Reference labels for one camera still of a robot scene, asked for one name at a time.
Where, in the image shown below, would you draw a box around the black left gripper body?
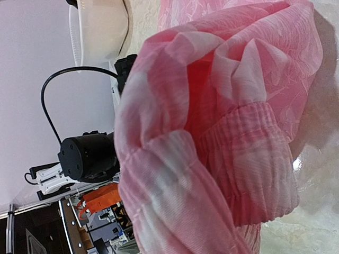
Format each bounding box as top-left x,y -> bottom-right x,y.
58,131 -> 119,183

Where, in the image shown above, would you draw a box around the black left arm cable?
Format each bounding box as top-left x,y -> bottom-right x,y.
40,66 -> 119,145

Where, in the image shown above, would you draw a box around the pink patterned shorts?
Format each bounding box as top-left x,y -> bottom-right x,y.
114,1 -> 323,253

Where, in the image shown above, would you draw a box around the orange bag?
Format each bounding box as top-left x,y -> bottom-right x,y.
76,183 -> 121,220

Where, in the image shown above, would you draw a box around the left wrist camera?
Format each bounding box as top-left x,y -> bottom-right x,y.
28,162 -> 79,201

